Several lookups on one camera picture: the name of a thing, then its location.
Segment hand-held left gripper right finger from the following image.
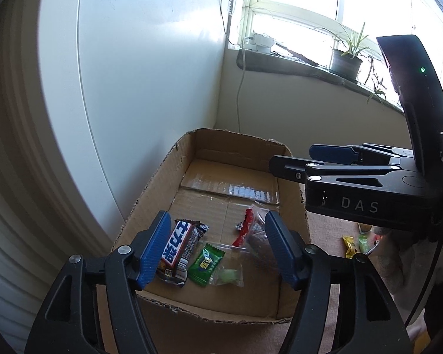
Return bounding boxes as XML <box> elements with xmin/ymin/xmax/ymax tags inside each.
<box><xmin>264</xmin><ymin>210</ymin><xmax>414</xmax><ymax>354</ymax></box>

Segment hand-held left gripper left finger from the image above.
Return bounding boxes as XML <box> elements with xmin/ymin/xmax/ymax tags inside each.
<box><xmin>24</xmin><ymin>210</ymin><xmax>174</xmax><ymax>354</ymax></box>

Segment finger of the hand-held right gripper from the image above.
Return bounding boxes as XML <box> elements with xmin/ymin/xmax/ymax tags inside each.
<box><xmin>309</xmin><ymin>143</ymin><xmax>416</xmax><ymax>166</ymax></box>
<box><xmin>269</xmin><ymin>155</ymin><xmax>418</xmax><ymax>192</ymax></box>

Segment brown chocolate bar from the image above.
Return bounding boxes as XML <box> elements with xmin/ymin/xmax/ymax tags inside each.
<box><xmin>157</xmin><ymin>219</ymin><xmax>211</xmax><ymax>288</ymax></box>

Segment clear red-tied snack packet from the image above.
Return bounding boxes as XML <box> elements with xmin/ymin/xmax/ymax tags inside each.
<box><xmin>232</xmin><ymin>206</ymin><xmax>281</xmax><ymax>266</ymax></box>

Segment cardboard box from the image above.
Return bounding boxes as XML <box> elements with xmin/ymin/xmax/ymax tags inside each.
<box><xmin>111</xmin><ymin>128</ymin><xmax>311</xmax><ymax>324</ymax></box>

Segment yellow candy packet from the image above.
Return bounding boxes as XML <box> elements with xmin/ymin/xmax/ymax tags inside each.
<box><xmin>341</xmin><ymin>235</ymin><xmax>357</xmax><ymax>259</ymax></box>

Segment person's right hand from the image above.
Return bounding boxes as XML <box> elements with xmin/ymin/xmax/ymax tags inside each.
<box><xmin>377</xmin><ymin>227</ymin><xmax>443</xmax><ymax>296</ymax></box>

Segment pink table cloth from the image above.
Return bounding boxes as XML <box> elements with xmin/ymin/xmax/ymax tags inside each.
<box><xmin>96</xmin><ymin>210</ymin><xmax>429</xmax><ymax>354</ymax></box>

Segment small trailing plant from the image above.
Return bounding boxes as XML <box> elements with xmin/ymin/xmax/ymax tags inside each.
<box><xmin>364</xmin><ymin>57</ymin><xmax>390</xmax><ymax>106</ymax></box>

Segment potted spider plant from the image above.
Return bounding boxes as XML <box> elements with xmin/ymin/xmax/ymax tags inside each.
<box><xmin>319</xmin><ymin>20</ymin><xmax>377</xmax><ymax>82</ymax></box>

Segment grey window sill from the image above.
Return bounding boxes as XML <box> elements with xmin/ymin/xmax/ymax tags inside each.
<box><xmin>236</xmin><ymin>50</ymin><xmax>407</xmax><ymax>113</ymax></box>

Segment white electrical device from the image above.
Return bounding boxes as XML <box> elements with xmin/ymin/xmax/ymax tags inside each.
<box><xmin>242</xmin><ymin>32</ymin><xmax>274</xmax><ymax>54</ymax></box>

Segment white ribbed radiator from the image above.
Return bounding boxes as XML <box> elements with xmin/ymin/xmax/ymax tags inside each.
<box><xmin>0</xmin><ymin>0</ymin><xmax>115</xmax><ymax>343</ymax></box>

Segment white refrigerator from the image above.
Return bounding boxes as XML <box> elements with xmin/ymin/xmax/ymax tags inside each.
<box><xmin>40</xmin><ymin>0</ymin><xmax>229</xmax><ymax>244</ymax></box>

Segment white power cable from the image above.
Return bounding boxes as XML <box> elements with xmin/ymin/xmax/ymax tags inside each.
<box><xmin>236</xmin><ymin>37</ymin><xmax>252</xmax><ymax>131</ymax></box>

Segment dark long-handled tool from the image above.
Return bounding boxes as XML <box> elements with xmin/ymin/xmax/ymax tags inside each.
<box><xmin>271</xmin><ymin>40</ymin><xmax>320</xmax><ymax>68</ymax></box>

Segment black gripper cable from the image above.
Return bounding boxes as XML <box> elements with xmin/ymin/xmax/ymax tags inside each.
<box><xmin>404</xmin><ymin>225</ymin><xmax>443</xmax><ymax>336</ymax></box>

